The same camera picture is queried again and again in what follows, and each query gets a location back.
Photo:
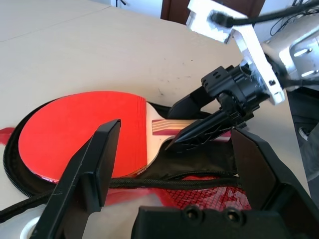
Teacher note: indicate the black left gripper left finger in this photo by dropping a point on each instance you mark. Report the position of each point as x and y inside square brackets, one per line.
[72, 194]

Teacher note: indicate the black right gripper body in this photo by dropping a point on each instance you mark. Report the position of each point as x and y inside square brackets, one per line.
[239, 94]

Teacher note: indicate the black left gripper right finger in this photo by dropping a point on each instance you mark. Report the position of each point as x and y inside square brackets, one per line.
[269, 179]

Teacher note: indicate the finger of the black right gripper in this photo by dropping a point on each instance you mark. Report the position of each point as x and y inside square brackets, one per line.
[204, 132]
[189, 105]

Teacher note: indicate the red black paddle case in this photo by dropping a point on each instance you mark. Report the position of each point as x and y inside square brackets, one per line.
[199, 161]

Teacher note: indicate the red ping-pong paddle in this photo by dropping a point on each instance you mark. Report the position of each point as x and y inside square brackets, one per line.
[62, 129]

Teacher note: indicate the brown wooden door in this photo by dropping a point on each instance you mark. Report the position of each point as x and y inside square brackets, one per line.
[174, 10]

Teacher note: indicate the black camera tripod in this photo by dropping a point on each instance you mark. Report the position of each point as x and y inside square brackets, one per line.
[122, 2]

